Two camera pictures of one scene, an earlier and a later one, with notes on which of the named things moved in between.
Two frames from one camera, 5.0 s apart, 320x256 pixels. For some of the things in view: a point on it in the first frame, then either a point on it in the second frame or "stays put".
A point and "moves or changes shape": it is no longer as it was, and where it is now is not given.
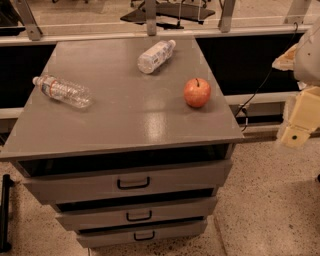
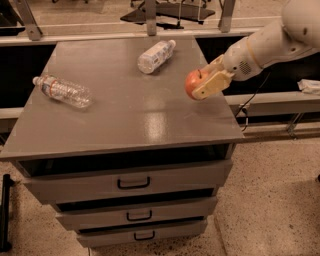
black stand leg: (7, 183) stays put
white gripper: (308, 56) to (237, 62)
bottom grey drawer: (139, 233) stays put
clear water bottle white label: (147, 61) stays put
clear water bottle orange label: (67, 92) stays put
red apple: (197, 92) moves or changes shape
